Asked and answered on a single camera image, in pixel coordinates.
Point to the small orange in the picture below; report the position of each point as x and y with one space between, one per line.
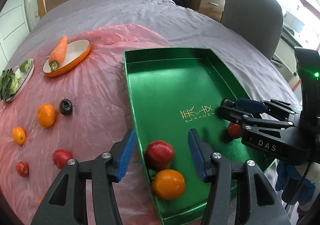
168 184
18 135

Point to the red fruit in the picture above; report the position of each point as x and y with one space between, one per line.
61 157
234 130
22 169

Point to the mandarin orange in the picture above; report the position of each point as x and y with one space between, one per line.
46 115

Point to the pink plastic sheet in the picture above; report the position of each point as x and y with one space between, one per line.
101 112

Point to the red apple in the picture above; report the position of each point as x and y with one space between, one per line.
159 155

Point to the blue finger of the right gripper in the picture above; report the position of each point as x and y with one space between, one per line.
229 111
274 108

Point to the white wardrobe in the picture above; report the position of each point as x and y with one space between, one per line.
14 28

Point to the dark plum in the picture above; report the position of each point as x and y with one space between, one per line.
66 107

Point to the grey patterned plate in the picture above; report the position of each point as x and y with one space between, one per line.
22 74

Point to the green leafy bok choy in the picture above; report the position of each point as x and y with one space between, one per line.
6 76

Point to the grey office chair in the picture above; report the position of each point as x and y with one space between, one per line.
260 22

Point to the blue gloved right hand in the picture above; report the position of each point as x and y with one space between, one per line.
298 184

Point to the purple bed sheet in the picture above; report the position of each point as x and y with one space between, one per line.
181 27

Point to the green rectangular tray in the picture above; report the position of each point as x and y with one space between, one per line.
173 90

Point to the carrot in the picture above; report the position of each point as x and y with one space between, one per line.
58 55

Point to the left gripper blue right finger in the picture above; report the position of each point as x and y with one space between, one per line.
256 201

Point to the orange oval dish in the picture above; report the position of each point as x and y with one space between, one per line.
76 52

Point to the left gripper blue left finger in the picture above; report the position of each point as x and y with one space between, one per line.
65 200

